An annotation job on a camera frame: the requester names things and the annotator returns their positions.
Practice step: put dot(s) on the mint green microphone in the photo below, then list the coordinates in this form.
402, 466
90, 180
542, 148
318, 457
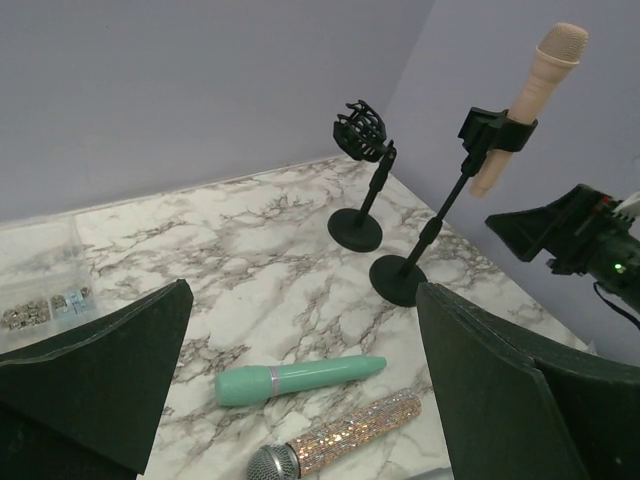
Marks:
249, 385

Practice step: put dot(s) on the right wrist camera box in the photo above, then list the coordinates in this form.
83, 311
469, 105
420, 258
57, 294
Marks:
630, 207

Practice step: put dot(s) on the black shock-mount round-base stand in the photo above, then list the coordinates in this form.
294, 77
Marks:
361, 134

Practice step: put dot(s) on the clear plastic screw box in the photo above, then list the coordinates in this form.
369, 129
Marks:
46, 286

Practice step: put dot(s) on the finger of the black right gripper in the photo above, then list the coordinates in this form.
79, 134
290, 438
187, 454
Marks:
526, 233

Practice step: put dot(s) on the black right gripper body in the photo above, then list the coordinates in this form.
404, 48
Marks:
589, 237

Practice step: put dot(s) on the rhinestone mesh-head microphone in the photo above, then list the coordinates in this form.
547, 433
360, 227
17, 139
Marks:
317, 448

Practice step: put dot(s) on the black clip microphone stand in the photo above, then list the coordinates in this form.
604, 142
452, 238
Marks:
397, 278

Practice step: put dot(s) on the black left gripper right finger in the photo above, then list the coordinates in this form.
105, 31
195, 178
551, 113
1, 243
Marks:
517, 405

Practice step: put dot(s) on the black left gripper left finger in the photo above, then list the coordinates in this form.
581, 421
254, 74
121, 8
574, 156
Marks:
86, 403

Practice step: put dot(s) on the beige pink microphone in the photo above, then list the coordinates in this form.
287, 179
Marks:
555, 57

